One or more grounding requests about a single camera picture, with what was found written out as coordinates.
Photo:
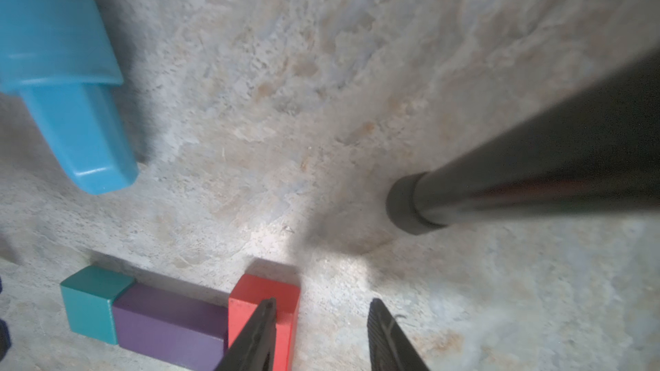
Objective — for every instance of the teal square block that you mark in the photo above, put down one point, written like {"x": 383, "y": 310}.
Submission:
{"x": 89, "y": 296}

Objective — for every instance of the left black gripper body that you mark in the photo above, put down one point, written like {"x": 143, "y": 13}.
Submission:
{"x": 5, "y": 341}

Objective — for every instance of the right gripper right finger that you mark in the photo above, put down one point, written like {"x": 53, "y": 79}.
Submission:
{"x": 390, "y": 349}

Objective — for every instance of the blue microphone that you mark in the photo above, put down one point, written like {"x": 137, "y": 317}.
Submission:
{"x": 57, "y": 57}

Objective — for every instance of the dark purple block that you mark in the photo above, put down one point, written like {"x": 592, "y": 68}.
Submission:
{"x": 172, "y": 328}

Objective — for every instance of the black perforated music stand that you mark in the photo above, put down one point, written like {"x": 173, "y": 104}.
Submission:
{"x": 595, "y": 152}

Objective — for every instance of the red block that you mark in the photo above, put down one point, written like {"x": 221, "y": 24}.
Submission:
{"x": 247, "y": 294}

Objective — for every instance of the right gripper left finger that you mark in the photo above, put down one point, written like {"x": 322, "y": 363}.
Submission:
{"x": 254, "y": 348}

